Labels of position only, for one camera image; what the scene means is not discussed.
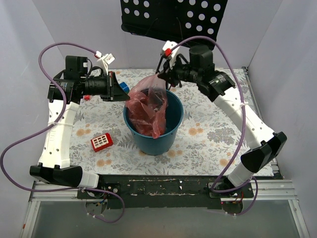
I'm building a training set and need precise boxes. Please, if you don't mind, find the red plastic trash bag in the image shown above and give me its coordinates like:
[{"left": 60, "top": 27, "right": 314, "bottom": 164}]
[{"left": 125, "top": 74, "right": 168, "bottom": 139}]

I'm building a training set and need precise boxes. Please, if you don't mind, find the teal plastic trash bin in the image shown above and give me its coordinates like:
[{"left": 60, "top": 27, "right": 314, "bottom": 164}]
[{"left": 123, "top": 88, "right": 184, "bottom": 156}]

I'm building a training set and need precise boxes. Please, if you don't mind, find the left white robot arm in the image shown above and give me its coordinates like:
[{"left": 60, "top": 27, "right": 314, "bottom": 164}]
[{"left": 30, "top": 54, "right": 129, "bottom": 198}]

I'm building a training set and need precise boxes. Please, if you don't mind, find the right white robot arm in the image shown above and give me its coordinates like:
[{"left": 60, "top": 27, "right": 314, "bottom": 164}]
[{"left": 158, "top": 41, "right": 287, "bottom": 197}]

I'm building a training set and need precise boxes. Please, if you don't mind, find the colourful toy brick car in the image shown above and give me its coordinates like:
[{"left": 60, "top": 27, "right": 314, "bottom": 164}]
[{"left": 119, "top": 82, "right": 130, "bottom": 94}]

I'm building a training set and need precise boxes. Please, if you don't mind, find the red white grid box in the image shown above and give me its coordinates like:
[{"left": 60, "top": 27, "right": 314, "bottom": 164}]
[{"left": 91, "top": 133, "right": 113, "bottom": 152}]

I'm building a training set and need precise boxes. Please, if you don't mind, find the black perforated music stand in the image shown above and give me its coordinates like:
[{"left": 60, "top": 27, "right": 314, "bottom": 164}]
[{"left": 119, "top": 0, "right": 229, "bottom": 75}]

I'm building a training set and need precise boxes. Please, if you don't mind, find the floral patterned table mat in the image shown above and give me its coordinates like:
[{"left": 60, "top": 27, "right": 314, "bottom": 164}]
[{"left": 47, "top": 68, "right": 275, "bottom": 177}]

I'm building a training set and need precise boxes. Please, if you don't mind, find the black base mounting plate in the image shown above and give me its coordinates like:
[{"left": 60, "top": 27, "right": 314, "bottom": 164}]
[{"left": 77, "top": 175, "right": 255, "bottom": 210}]

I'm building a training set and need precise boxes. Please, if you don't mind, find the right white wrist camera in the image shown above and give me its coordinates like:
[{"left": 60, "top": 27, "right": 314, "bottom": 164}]
[{"left": 161, "top": 40, "right": 180, "bottom": 69}]

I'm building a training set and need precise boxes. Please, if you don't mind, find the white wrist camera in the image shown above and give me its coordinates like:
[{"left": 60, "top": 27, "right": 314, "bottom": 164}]
[
  {"left": 161, "top": 40, "right": 180, "bottom": 69},
  {"left": 95, "top": 51, "right": 115, "bottom": 75}
]

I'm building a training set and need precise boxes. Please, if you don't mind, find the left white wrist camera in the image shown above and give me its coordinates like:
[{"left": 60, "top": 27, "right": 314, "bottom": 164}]
[{"left": 95, "top": 51, "right": 115, "bottom": 75}]

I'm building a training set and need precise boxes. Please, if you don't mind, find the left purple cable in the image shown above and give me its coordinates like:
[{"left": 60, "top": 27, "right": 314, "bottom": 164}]
[{"left": 0, "top": 42, "right": 125, "bottom": 223}]

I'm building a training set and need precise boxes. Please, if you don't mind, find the purple cable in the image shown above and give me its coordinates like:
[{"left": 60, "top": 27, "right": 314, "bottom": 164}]
[
  {"left": 170, "top": 36, "right": 260, "bottom": 217},
  {"left": 0, "top": 42, "right": 125, "bottom": 223}
]

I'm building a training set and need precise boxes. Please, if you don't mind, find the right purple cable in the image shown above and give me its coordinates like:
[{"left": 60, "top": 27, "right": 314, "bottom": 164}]
[{"left": 170, "top": 36, "right": 260, "bottom": 217}]

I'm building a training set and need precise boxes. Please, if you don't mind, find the aluminium frame rail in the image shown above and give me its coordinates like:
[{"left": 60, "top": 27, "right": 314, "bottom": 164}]
[{"left": 30, "top": 179, "right": 298, "bottom": 201}]

